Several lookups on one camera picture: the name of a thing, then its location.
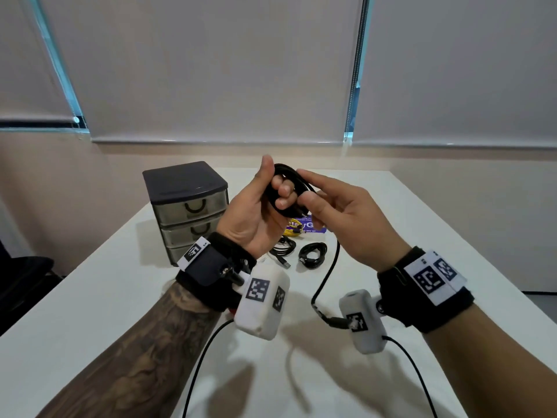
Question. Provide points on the person's right hand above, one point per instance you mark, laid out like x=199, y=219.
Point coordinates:
x=361, y=230

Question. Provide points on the person's left hand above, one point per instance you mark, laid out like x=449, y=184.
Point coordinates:
x=243, y=221

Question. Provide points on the person's right thumb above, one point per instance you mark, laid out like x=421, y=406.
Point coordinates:
x=311, y=206

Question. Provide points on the person's left thumb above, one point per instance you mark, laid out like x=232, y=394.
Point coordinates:
x=263, y=176

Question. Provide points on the person's left forearm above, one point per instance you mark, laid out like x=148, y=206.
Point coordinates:
x=148, y=352

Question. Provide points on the person's right forearm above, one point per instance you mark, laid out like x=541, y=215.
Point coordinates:
x=491, y=370

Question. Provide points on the purple packet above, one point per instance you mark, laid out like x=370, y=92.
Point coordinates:
x=314, y=226

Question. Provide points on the dark plastic drawer unit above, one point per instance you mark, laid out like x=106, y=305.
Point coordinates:
x=182, y=182

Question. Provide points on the translucent grey drawer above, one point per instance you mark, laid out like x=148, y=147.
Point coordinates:
x=174, y=211
x=176, y=253
x=182, y=234

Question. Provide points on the grey roller blind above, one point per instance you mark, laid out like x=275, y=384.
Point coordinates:
x=26, y=60
x=209, y=69
x=461, y=69

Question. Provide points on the window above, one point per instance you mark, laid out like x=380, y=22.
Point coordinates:
x=39, y=124

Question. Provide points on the black chair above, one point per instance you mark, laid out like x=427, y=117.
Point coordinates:
x=21, y=278

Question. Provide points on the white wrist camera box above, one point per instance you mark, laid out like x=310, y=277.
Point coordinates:
x=363, y=322
x=261, y=309

